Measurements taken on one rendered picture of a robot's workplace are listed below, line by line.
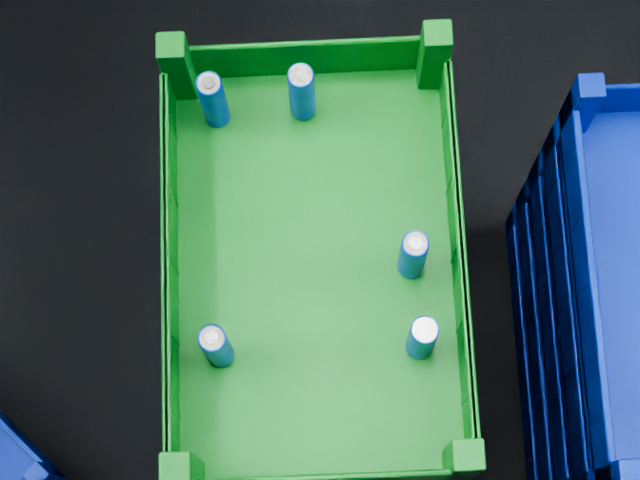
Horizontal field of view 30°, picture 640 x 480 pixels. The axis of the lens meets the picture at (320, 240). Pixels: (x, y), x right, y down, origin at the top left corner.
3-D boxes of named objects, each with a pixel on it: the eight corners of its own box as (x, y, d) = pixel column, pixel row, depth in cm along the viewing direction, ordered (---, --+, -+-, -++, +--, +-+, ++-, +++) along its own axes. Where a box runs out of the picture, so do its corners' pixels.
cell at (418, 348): (438, 314, 76) (430, 333, 82) (410, 315, 76) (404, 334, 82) (440, 343, 76) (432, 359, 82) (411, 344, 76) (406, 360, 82)
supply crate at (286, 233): (170, 77, 88) (153, 30, 80) (443, 65, 88) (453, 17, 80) (173, 491, 80) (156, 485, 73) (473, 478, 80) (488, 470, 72)
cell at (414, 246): (396, 254, 84) (400, 230, 78) (422, 252, 84) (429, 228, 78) (397, 279, 83) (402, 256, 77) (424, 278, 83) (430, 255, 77)
